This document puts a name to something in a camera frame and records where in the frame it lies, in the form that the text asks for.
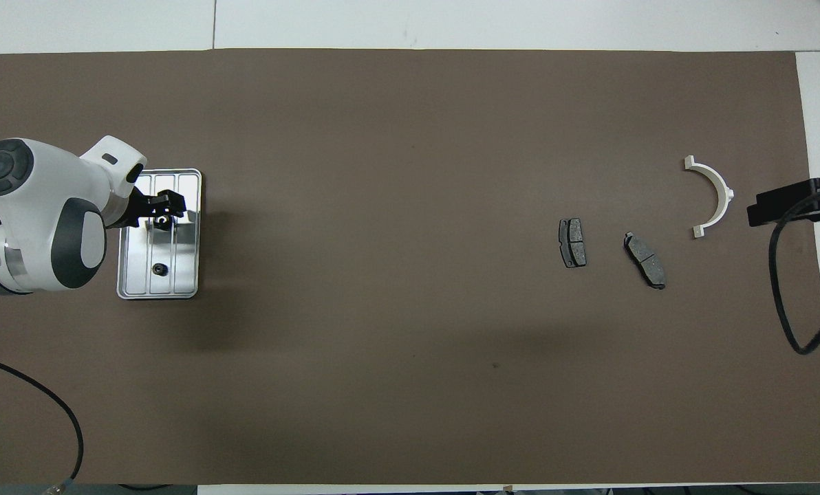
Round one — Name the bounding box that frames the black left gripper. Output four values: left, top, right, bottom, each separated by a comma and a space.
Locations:
111, 184, 188, 232

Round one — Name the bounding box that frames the silver metal tray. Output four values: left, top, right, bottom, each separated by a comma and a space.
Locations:
116, 168, 203, 300

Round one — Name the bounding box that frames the tapered dark grey brake pad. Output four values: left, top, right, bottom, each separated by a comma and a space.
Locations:
623, 232, 667, 290

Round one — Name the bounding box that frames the rectangular dark grey brake pad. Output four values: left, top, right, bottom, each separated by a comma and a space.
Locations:
558, 218, 587, 269

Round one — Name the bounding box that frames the brown table mat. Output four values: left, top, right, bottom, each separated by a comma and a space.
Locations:
0, 48, 820, 485

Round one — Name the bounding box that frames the white semicircular plastic bracket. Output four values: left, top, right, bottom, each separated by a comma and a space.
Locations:
684, 155, 735, 239

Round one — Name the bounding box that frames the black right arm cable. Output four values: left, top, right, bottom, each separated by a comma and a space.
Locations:
768, 186, 820, 355

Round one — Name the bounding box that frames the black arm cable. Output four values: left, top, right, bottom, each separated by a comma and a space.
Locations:
0, 352, 85, 486
768, 186, 820, 355

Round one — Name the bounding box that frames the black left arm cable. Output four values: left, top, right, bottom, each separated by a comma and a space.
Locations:
0, 352, 85, 486

